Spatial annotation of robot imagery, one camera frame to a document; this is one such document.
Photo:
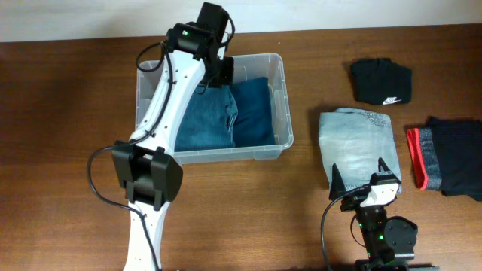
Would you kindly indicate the black shorts red grey waistband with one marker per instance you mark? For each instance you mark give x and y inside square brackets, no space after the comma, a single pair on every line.
[446,156]

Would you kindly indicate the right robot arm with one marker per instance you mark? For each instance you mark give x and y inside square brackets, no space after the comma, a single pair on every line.
[389,242]

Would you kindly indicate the blue denim jeans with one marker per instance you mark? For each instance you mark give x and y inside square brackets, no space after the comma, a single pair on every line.
[208,121]

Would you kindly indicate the clear plastic storage container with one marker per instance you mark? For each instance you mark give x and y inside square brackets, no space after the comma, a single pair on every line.
[280,113]

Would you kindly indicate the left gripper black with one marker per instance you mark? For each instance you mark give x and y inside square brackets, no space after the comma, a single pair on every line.
[224,71]

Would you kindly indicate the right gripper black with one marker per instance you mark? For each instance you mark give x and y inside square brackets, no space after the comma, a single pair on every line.
[337,187]

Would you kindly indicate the light grey jeans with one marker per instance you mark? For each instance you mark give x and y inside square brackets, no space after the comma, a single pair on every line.
[354,140]

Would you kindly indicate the dark teal shirt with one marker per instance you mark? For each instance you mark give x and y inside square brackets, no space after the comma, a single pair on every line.
[253,125]

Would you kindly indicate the black Nike folded garment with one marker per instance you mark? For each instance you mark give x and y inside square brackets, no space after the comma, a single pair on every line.
[380,81]

